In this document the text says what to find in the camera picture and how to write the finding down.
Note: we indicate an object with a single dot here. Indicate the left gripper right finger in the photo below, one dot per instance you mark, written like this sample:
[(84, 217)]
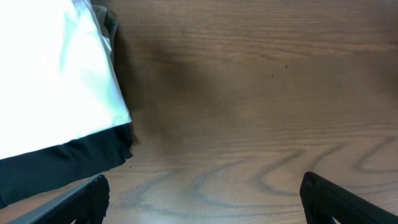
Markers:
[(325, 202)]

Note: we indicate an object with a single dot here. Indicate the black boxer shorts grey waistband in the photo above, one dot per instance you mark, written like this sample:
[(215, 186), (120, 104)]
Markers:
[(36, 172)]

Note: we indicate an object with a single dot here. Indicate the khaki folded garment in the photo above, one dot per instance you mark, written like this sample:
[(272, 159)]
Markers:
[(108, 24)]

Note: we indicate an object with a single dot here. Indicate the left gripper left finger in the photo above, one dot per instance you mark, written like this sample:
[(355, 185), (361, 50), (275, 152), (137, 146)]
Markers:
[(84, 203)]

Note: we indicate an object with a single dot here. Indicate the white t-shirt with pixel logo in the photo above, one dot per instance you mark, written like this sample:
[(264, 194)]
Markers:
[(57, 79)]

